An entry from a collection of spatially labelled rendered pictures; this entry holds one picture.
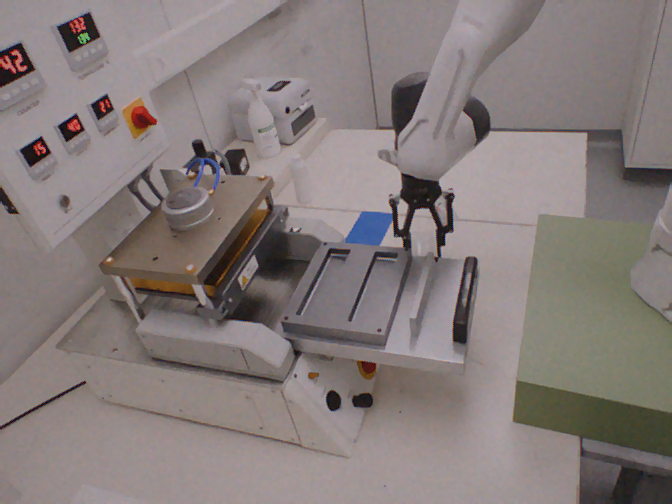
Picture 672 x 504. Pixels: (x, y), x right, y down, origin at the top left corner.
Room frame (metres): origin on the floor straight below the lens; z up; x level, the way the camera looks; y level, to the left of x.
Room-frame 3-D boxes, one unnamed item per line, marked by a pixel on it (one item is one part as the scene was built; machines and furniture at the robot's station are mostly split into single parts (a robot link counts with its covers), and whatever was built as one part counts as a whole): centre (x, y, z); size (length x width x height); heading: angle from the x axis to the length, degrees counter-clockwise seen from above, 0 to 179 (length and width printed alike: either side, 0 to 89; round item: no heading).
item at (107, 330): (0.74, 0.25, 0.93); 0.46 x 0.35 x 0.01; 64
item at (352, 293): (0.61, -0.01, 0.98); 0.20 x 0.17 x 0.03; 154
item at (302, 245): (0.82, 0.09, 0.96); 0.26 x 0.05 x 0.07; 64
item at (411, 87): (0.83, -0.23, 1.15); 0.18 x 0.10 x 0.13; 40
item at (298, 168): (1.30, 0.06, 0.82); 0.05 x 0.05 x 0.14
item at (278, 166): (1.46, 0.26, 0.77); 0.84 x 0.30 x 0.04; 151
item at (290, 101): (1.72, 0.11, 0.88); 0.25 x 0.20 x 0.17; 55
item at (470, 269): (0.53, -0.18, 0.99); 0.15 x 0.02 x 0.04; 154
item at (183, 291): (0.73, 0.22, 1.07); 0.22 x 0.17 x 0.10; 154
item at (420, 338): (0.59, -0.05, 0.97); 0.30 x 0.22 x 0.08; 64
